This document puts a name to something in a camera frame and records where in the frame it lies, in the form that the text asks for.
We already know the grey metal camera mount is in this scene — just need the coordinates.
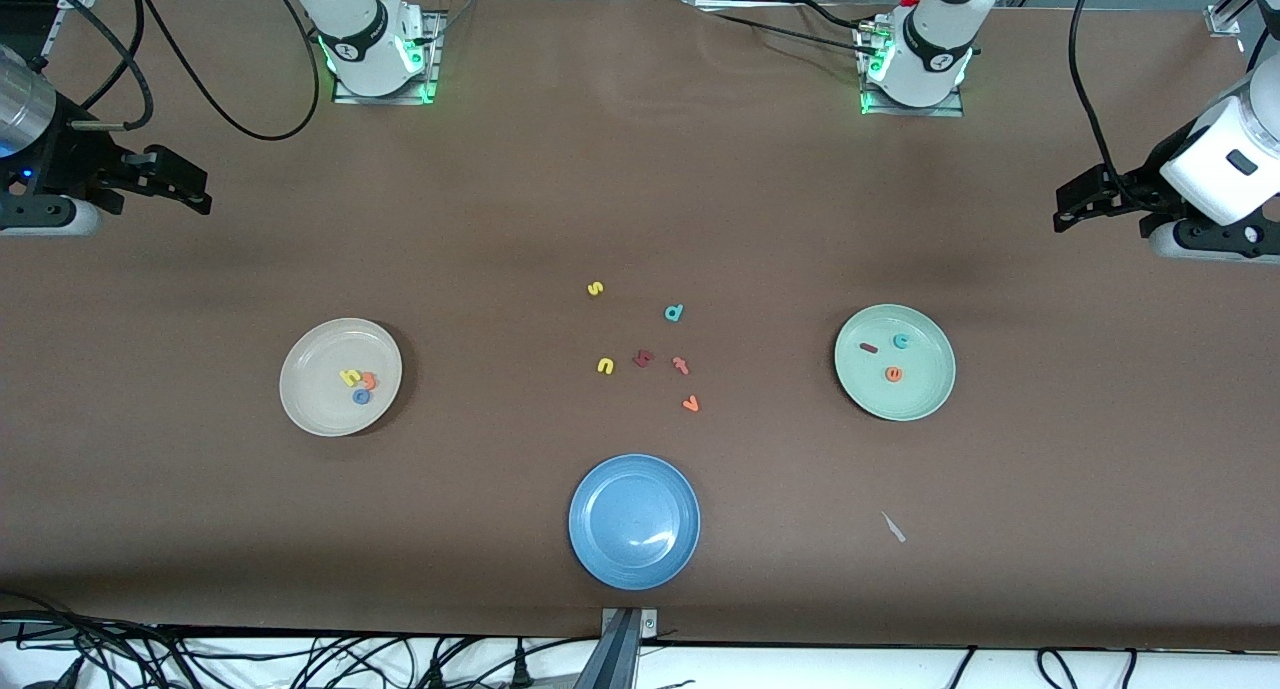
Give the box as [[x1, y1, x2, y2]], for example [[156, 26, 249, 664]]
[[600, 607, 659, 689]]

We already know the blue round plate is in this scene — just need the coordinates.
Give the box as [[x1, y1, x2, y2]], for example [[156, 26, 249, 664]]
[[568, 454, 701, 591]]

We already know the beige round plate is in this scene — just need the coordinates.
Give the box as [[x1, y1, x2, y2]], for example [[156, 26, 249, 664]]
[[279, 317, 403, 438]]

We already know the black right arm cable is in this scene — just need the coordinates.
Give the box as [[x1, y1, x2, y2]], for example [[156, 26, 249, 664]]
[[20, 0, 321, 143]]

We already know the brown table mat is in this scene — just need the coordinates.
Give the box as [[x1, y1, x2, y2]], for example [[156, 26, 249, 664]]
[[0, 0, 1280, 652]]

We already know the black base power cable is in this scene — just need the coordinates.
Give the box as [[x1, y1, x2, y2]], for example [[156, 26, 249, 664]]
[[790, 0, 876, 35], [697, 7, 881, 58]]

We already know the green round plate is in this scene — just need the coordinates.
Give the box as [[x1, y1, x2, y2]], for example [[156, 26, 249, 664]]
[[834, 303, 957, 422]]

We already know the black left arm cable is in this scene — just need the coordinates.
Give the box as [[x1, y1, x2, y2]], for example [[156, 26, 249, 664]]
[[1067, 0, 1141, 185]]

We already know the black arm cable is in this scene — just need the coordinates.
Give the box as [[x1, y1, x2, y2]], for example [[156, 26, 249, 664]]
[[20, 0, 321, 143], [1067, 0, 1141, 185]]

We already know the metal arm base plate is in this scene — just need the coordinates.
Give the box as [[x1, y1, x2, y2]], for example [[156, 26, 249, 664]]
[[332, 9, 443, 106], [858, 24, 967, 118]]

